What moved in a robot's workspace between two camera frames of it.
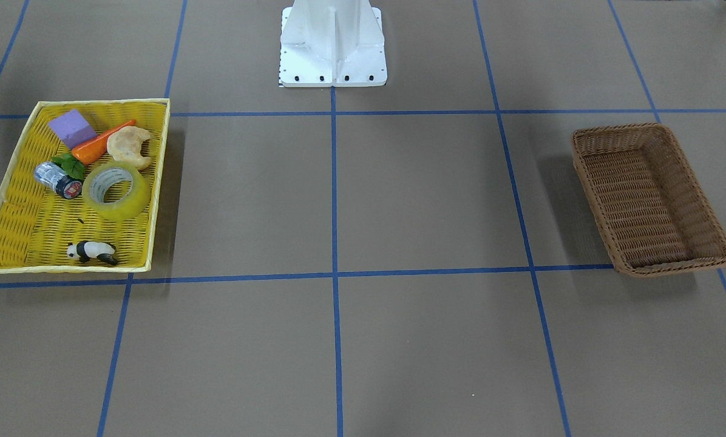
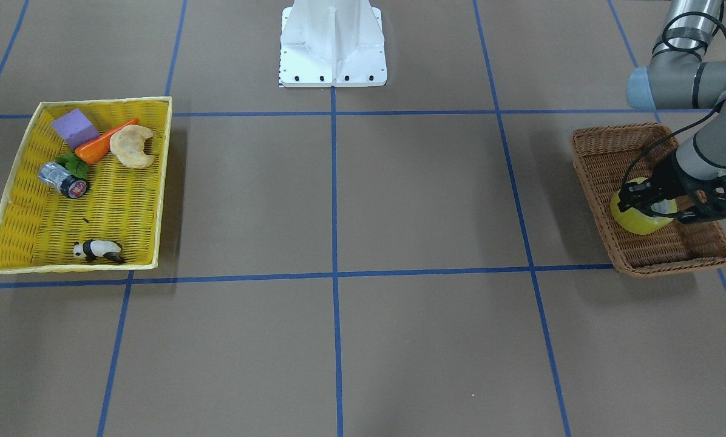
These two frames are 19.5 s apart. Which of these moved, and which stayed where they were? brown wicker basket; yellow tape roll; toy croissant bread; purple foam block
Moved: yellow tape roll
Stayed: brown wicker basket; toy croissant bread; purple foam block
